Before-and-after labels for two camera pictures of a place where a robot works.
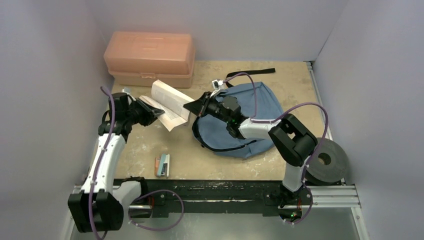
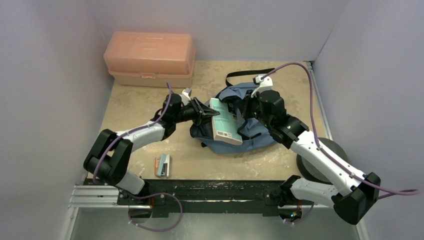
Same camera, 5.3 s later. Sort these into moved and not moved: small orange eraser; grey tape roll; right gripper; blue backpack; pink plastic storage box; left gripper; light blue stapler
Moved: left gripper; blue backpack; right gripper
Not moved: small orange eraser; grey tape roll; light blue stapler; pink plastic storage box
